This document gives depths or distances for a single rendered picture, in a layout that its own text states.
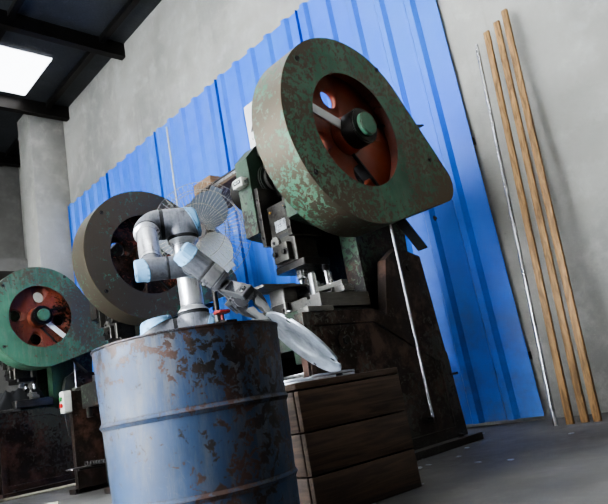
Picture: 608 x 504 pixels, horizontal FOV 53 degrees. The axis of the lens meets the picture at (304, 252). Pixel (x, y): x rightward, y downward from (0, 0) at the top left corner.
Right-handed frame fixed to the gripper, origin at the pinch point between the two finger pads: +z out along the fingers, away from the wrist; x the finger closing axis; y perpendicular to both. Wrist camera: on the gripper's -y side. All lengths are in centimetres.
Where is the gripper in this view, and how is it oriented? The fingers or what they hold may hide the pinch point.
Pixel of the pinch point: (270, 318)
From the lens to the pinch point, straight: 194.4
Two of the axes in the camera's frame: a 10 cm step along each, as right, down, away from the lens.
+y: -3.5, 2.8, 8.9
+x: -5.3, 7.3, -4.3
